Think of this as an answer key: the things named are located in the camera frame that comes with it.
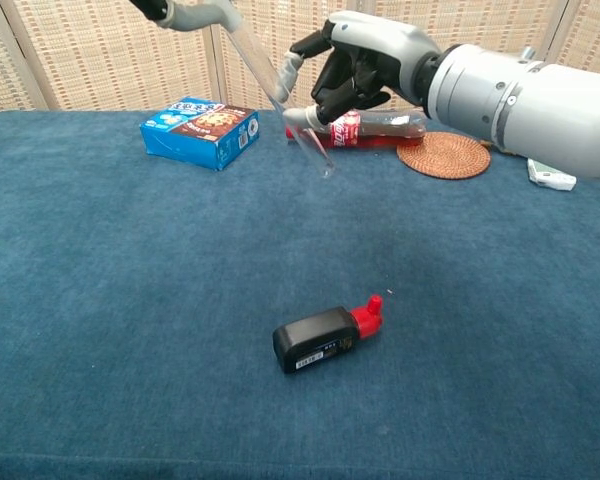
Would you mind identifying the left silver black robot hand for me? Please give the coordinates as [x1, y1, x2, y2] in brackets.
[129, 0, 244, 32]

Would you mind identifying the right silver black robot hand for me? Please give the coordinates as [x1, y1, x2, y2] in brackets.
[278, 10, 441, 134]

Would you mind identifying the clear glass test tube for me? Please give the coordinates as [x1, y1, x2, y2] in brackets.
[227, 22, 337, 180]

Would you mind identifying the woven folding screen panel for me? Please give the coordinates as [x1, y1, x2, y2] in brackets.
[0, 0, 224, 112]
[207, 0, 369, 112]
[0, 0, 49, 119]
[527, 0, 600, 79]
[354, 0, 574, 112]

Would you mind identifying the cola bottle with red cap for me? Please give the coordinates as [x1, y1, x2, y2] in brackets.
[284, 107, 428, 151]

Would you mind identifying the blue cookie box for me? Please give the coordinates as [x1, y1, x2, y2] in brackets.
[139, 96, 260, 172]

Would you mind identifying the round woven rattan coaster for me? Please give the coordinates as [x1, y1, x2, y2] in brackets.
[396, 131, 492, 181]

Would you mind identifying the white green tissue pack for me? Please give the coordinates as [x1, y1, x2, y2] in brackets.
[526, 158, 578, 192]

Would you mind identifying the black ink bottle red cap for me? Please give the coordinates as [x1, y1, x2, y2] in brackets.
[272, 294, 385, 375]

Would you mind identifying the blue table cloth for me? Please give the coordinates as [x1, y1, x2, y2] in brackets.
[0, 107, 600, 480]

